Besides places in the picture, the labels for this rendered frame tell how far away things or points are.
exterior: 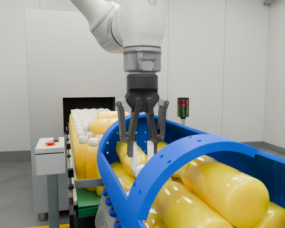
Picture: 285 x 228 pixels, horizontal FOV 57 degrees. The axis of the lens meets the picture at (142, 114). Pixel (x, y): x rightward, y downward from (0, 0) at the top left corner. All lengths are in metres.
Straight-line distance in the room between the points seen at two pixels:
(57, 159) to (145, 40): 0.59
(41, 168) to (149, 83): 0.57
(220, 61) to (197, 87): 0.71
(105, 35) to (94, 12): 0.06
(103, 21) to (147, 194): 0.47
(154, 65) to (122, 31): 0.11
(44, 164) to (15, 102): 4.19
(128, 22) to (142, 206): 0.39
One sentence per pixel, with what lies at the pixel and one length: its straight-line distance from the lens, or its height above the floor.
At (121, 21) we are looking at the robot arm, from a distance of 0.64.
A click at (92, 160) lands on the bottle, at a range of 1.07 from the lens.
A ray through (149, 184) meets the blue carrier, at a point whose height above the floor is 1.18.
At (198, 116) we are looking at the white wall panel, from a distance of 5.39.
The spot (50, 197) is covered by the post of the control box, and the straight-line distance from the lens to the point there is 1.15.
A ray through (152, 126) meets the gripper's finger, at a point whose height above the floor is 1.22.
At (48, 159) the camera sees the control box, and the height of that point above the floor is 1.06.
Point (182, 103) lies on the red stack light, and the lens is 1.36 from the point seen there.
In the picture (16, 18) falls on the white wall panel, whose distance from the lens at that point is 5.27.
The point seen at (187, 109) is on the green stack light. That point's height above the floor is 1.20.
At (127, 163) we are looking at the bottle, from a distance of 0.70.
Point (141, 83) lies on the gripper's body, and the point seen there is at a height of 1.33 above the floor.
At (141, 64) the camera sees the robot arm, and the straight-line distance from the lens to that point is 0.59.
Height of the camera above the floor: 1.32
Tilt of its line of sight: 6 degrees down
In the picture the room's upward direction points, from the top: straight up
